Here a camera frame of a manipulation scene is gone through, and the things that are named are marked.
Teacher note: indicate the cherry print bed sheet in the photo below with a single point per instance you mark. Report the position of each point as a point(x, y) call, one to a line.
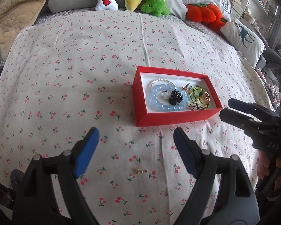
point(72, 86)

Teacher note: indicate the orange pumpkin plush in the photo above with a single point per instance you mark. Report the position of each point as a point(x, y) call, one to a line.
point(203, 15)

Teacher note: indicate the black hair claw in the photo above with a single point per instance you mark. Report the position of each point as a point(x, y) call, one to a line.
point(174, 97)

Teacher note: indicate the stack of books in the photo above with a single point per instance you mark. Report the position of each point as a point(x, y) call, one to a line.
point(235, 5)

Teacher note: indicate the grey cushion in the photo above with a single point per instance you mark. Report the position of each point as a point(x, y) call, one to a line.
point(271, 56)

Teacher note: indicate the person's right hand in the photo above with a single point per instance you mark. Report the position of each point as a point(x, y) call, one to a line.
point(263, 166)

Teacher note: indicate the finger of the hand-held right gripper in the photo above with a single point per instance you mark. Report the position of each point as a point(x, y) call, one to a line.
point(234, 120)
point(240, 106)

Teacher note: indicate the small gold earring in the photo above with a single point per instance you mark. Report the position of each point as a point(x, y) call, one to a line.
point(137, 170)

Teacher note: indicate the deer print pillow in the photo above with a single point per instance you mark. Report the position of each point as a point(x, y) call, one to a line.
point(243, 37)

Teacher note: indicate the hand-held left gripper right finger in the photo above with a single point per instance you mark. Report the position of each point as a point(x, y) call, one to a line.
point(185, 154)

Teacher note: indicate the red cardboard box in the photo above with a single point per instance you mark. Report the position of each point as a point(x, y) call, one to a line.
point(178, 119)

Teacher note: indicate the beige fleece blanket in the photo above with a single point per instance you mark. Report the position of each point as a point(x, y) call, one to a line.
point(16, 11)

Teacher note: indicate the green tree plush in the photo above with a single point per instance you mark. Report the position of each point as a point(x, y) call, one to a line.
point(155, 2)

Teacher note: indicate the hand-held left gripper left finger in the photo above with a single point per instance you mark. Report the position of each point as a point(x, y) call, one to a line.
point(86, 154)

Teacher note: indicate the floral quilt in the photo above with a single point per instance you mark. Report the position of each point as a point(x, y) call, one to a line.
point(269, 89)

